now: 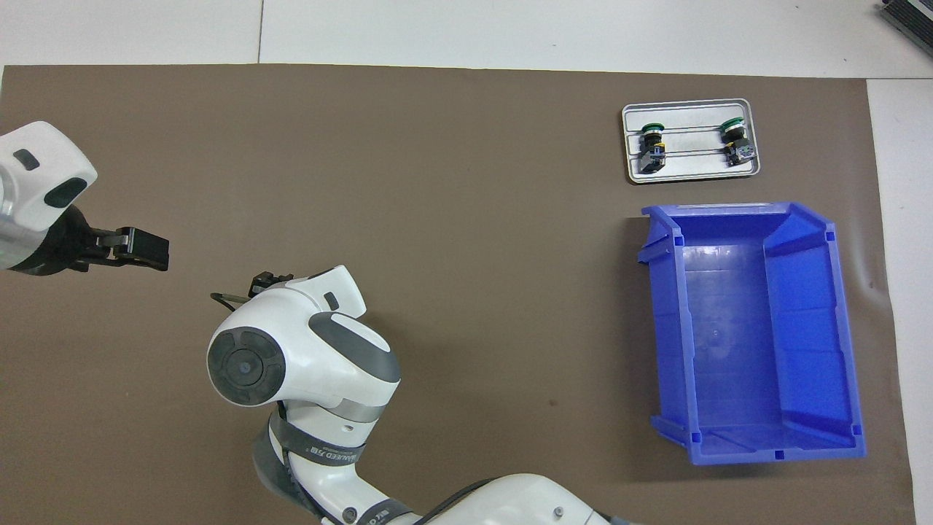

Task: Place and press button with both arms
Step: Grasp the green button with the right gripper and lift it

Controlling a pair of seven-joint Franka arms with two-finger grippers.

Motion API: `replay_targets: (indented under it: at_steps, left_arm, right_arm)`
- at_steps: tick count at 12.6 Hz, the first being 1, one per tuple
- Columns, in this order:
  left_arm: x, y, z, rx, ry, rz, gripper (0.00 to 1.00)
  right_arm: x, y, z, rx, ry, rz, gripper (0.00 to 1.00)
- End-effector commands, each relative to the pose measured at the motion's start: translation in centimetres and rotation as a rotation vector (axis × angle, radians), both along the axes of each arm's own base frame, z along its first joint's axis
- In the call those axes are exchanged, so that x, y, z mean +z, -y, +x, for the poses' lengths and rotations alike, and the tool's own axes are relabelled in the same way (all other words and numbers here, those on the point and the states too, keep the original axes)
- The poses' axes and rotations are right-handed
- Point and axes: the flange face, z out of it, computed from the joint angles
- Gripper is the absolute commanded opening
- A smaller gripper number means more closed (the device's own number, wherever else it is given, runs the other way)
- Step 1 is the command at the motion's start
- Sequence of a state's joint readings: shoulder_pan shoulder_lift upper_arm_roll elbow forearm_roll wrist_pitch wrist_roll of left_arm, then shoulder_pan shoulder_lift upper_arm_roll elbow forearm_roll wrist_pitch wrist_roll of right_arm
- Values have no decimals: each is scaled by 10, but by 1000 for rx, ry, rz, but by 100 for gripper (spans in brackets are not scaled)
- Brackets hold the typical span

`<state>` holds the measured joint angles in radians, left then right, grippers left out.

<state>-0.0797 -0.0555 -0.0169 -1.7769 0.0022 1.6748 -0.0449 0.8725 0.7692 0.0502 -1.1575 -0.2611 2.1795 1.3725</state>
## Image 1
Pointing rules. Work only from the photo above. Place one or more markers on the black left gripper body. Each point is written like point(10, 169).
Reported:
point(62, 248)

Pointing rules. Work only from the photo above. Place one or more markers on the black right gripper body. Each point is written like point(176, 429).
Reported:
point(264, 281)

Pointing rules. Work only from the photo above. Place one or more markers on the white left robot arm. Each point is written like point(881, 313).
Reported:
point(36, 175)

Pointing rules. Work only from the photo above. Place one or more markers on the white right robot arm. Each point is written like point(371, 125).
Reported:
point(321, 364)

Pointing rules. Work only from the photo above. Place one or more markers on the brown table mat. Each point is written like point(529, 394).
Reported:
point(474, 255)

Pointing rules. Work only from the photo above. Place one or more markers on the grey metal tray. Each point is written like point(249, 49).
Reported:
point(692, 170)

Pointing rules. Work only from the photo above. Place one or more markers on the blue plastic storage bin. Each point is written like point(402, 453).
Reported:
point(729, 328)

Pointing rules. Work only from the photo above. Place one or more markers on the dark grey ridged device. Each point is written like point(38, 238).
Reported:
point(911, 18)

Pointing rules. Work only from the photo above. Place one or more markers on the green push button switch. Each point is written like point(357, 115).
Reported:
point(652, 146)
point(736, 142)

